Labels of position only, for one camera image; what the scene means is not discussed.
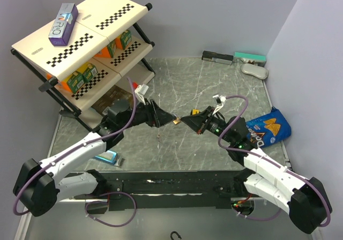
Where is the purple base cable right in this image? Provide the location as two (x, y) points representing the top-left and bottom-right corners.
(235, 207), (282, 222)

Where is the brown foil pouch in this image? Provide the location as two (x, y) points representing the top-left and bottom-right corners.
(91, 85), (133, 116)

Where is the grey oval case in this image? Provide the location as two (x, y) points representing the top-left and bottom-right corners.
(241, 63), (269, 80)

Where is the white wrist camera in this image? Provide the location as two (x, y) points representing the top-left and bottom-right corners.
(133, 82), (149, 103)
(212, 94), (226, 115)

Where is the blue Doritos chip bag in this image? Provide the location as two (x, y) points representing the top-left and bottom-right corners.
(246, 107), (292, 148)

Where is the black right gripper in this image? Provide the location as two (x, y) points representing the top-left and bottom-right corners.
(181, 106), (235, 144)

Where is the yellow padlock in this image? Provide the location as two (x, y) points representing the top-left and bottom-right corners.
(190, 109), (200, 115)

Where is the purple silver box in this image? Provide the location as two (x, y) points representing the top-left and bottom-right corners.
(48, 3), (78, 47)

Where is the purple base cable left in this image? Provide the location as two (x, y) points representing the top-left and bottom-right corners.
(84, 191), (137, 228)

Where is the teal white box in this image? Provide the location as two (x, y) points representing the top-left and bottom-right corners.
(233, 52), (266, 67)

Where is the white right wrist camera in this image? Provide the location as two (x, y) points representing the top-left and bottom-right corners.
(212, 94), (226, 115)

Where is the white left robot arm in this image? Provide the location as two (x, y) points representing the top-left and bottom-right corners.
(13, 99), (176, 216)

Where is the black rectangular box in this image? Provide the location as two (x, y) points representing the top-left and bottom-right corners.
(202, 50), (234, 65)

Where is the blue toothpaste box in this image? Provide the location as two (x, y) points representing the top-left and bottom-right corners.
(94, 150), (124, 167)

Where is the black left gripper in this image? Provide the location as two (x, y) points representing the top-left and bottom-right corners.
(120, 98), (176, 130)

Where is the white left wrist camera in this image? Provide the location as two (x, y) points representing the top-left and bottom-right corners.
(133, 82), (149, 103)

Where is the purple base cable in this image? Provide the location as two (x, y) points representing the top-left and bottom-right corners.
(84, 191), (137, 228)
(235, 207), (282, 222)

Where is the black hook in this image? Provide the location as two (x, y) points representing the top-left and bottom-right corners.
(170, 231), (182, 240)

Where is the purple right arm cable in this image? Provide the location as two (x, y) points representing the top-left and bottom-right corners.
(217, 94), (333, 228)

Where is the brass padlock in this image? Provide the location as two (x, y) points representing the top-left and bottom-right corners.
(173, 117), (181, 125)

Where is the white checkered shelf rack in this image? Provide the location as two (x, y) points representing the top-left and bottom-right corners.
(11, 0), (155, 130)

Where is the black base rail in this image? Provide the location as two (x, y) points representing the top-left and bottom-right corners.
(76, 169), (253, 211)

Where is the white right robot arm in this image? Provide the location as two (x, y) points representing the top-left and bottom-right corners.
(181, 107), (332, 234)

